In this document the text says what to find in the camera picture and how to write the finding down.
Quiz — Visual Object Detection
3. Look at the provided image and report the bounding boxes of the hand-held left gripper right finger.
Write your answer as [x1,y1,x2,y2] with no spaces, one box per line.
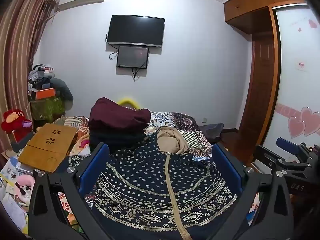
[211,142,294,240]

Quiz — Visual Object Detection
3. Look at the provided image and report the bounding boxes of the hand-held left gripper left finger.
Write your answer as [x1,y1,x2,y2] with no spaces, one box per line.
[27,142,111,240]

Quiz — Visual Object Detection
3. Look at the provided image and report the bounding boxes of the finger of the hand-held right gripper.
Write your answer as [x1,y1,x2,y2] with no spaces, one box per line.
[276,137,313,157]
[253,144,313,175]

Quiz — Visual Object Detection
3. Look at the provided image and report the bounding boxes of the navy patterned hooded garment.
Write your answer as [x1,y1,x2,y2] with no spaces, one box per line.
[84,126,238,240]

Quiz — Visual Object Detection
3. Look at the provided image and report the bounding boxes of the folded dark clothes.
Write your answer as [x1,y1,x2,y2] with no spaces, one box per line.
[89,129,147,153]

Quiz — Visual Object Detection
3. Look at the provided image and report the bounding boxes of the folded maroon clothes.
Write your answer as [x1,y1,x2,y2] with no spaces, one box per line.
[88,97,151,132]

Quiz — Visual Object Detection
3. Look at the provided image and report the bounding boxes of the pink heart stickers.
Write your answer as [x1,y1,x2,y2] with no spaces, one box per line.
[287,106,320,139]

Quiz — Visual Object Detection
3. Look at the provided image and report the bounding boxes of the wooden lap desk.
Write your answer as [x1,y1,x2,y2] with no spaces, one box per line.
[18,123,78,173]

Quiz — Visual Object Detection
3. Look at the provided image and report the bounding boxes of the white sliding wardrobe door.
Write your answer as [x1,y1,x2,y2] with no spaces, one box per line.
[261,4,320,157]

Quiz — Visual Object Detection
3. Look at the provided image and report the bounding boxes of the wooden door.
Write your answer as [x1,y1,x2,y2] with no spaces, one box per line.
[239,32,273,153]

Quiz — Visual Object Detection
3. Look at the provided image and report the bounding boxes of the patchwork bed sheet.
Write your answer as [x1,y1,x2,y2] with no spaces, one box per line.
[54,106,259,230]

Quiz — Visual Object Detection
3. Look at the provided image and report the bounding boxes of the pink plush pillow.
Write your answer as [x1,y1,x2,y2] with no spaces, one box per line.
[14,174,36,196]

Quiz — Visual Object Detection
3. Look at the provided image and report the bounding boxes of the yellow round object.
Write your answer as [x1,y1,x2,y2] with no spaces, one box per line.
[117,98,139,109]

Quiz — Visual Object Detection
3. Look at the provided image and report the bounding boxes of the small red white sticker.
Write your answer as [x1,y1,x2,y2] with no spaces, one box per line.
[295,59,307,72]

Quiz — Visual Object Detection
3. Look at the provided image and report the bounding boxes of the dark grey jacket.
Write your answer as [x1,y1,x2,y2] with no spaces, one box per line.
[50,78,74,112]

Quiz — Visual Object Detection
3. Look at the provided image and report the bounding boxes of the pile of books and toys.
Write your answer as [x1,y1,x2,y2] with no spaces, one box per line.
[0,150,37,232]

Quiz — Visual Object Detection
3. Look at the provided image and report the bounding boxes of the orange box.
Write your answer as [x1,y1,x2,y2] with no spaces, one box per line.
[35,88,56,100]

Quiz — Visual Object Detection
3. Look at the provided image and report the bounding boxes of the red plush toy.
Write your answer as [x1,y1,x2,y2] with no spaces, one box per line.
[1,109,33,133]

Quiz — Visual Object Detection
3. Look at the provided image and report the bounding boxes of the clutter pile of boxes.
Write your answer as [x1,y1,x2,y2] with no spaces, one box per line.
[27,64,57,91]

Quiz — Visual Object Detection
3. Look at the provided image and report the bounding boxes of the wooden wardrobe cabinet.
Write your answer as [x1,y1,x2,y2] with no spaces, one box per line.
[223,0,310,159]

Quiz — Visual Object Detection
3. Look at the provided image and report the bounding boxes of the striped curtain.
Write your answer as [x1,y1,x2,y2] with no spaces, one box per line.
[0,0,60,153]

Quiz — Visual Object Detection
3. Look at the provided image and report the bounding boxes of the small wall monitor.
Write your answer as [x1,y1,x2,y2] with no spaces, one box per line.
[116,45,150,69]

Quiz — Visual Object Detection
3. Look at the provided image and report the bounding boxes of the large wall television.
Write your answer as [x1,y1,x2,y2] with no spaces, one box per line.
[106,15,165,48]

